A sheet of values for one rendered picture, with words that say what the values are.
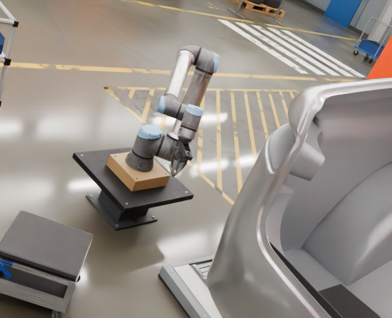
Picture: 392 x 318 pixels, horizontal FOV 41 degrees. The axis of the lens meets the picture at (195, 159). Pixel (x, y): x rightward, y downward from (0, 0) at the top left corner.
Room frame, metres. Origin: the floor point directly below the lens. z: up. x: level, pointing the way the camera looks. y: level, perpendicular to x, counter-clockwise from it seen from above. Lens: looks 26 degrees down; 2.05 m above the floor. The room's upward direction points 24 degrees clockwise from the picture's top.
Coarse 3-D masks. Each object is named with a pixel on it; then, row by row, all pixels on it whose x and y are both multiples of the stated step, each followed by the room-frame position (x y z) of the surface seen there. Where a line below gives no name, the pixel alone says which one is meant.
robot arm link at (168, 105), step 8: (184, 48) 3.05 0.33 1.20; (192, 48) 3.07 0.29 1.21; (176, 56) 3.03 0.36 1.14; (184, 56) 2.99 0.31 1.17; (192, 56) 3.03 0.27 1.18; (176, 64) 2.91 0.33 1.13; (184, 64) 2.91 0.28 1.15; (192, 64) 3.05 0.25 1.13; (176, 72) 2.82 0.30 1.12; (184, 72) 2.86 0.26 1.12; (176, 80) 2.74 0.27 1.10; (184, 80) 2.82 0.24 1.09; (168, 88) 2.67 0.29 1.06; (176, 88) 2.68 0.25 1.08; (160, 96) 2.58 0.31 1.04; (168, 96) 2.59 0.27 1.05; (176, 96) 2.62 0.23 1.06; (160, 104) 2.52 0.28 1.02; (168, 104) 2.54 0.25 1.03; (176, 104) 2.55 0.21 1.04; (160, 112) 2.54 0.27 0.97; (168, 112) 2.53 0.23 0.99; (176, 112) 2.53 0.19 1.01
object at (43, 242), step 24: (24, 216) 2.08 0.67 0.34; (24, 240) 1.92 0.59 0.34; (48, 240) 1.99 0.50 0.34; (72, 240) 2.06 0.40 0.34; (0, 264) 1.79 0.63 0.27; (24, 264) 1.81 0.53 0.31; (48, 264) 1.84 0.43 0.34; (72, 264) 1.90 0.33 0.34; (0, 288) 1.79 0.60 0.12; (24, 288) 1.83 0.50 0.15; (48, 288) 1.93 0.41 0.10; (72, 288) 1.84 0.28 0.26
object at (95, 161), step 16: (80, 160) 2.87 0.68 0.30; (96, 160) 2.94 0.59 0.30; (96, 176) 2.76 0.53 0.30; (112, 176) 2.84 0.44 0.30; (112, 192) 2.67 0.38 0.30; (128, 192) 2.74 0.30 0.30; (144, 192) 2.82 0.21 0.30; (160, 192) 2.90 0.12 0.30; (176, 192) 2.98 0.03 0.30; (96, 208) 2.86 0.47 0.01; (112, 208) 2.86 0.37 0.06; (128, 208) 2.59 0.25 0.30; (144, 208) 2.70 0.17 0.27; (112, 224) 2.76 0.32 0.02; (128, 224) 2.83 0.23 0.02
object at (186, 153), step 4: (180, 144) 2.39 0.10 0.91; (184, 144) 2.38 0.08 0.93; (188, 144) 2.41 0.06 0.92; (184, 148) 2.35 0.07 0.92; (188, 148) 2.38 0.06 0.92; (184, 152) 2.33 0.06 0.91; (188, 152) 2.34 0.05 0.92; (184, 156) 2.31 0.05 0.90; (188, 156) 2.31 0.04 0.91; (192, 156) 2.33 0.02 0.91
